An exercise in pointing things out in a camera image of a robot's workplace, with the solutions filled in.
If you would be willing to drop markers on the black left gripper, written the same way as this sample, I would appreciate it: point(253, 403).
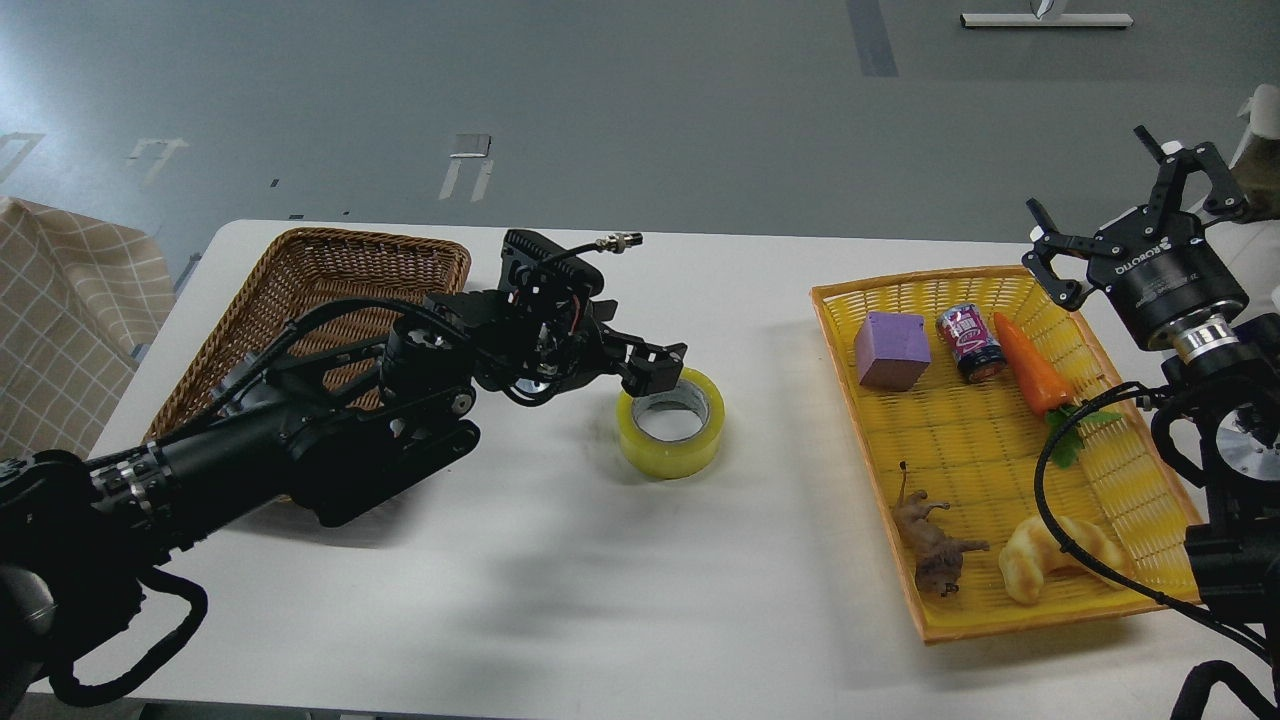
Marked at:
point(539, 343)

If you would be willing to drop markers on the small soda can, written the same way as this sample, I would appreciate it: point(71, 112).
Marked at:
point(977, 354)

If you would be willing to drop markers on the brown wicker basket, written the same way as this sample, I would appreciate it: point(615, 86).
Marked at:
point(290, 300)

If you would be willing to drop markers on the brown toy animal figure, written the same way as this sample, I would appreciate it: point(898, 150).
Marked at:
point(939, 558)

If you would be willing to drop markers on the purple foam cube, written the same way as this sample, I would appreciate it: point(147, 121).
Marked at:
point(891, 351)

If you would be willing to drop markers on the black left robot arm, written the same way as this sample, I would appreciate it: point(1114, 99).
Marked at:
point(87, 604)

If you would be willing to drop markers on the white chair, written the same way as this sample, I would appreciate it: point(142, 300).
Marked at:
point(1255, 167)

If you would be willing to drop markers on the yellow plastic basket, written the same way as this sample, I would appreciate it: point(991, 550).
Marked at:
point(976, 446)

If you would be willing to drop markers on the beige checkered cloth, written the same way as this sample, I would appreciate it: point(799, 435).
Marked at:
point(78, 297)

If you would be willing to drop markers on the white stand base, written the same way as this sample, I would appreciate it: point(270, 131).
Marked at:
point(1046, 15)

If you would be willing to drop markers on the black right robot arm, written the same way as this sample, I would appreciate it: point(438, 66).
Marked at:
point(1221, 377)

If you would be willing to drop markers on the yellow tape roll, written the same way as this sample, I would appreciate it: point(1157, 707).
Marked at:
point(672, 458)

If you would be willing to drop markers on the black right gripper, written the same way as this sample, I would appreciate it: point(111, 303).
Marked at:
point(1165, 275)

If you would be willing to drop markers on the toy croissant bread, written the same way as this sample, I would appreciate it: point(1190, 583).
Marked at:
point(1033, 554)

